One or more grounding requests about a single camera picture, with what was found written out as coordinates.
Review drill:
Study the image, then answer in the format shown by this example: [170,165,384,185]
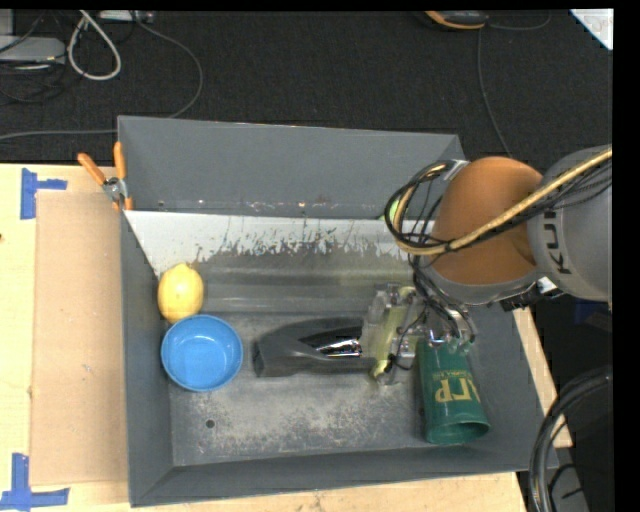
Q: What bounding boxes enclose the black stapler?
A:
[251,316,379,379]

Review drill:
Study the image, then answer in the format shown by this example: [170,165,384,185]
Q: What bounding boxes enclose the green cup with yellow print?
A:
[415,336,492,446]

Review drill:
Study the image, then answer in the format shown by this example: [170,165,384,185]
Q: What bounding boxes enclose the blue bowl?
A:
[159,313,245,393]

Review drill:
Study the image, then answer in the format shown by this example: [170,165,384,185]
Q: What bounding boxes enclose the yellow lemon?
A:
[156,262,206,324]

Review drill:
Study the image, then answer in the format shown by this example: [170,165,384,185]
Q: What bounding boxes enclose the brown cardboard board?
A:
[28,191,131,487]

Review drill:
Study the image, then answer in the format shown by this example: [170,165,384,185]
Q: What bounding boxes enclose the grey metal bin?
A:
[116,115,560,508]

